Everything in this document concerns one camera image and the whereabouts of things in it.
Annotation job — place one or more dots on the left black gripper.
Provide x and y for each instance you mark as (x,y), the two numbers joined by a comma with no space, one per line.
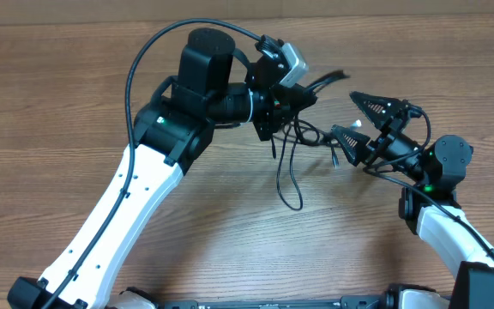
(280,106)

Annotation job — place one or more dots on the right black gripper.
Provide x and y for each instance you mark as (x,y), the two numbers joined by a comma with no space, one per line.
(391,115)

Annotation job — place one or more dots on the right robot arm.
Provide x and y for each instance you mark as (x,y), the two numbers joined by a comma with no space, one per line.
(428,175)

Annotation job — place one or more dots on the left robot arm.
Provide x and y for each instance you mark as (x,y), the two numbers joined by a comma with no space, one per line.
(216,87)

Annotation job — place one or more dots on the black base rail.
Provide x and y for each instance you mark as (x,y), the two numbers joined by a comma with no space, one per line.
(272,304)

